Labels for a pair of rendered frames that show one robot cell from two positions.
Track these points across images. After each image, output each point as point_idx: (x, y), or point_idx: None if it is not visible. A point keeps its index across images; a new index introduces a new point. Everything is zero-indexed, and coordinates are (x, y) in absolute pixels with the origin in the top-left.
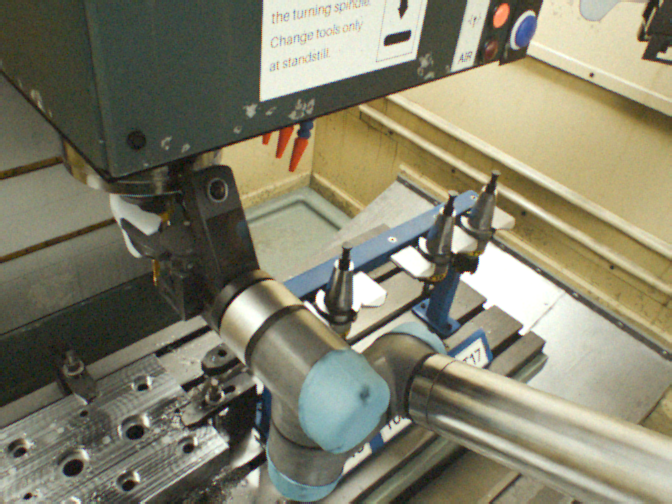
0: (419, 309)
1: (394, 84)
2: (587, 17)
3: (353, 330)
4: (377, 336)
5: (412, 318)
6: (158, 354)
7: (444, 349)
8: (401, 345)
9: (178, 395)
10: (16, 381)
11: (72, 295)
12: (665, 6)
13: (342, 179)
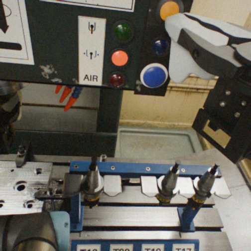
0: (181, 209)
1: (20, 76)
2: (171, 78)
3: (143, 200)
4: (151, 209)
5: (175, 211)
6: (67, 164)
7: (64, 240)
8: (40, 222)
9: (44, 183)
10: (33, 148)
11: (56, 128)
12: (217, 88)
13: (207, 134)
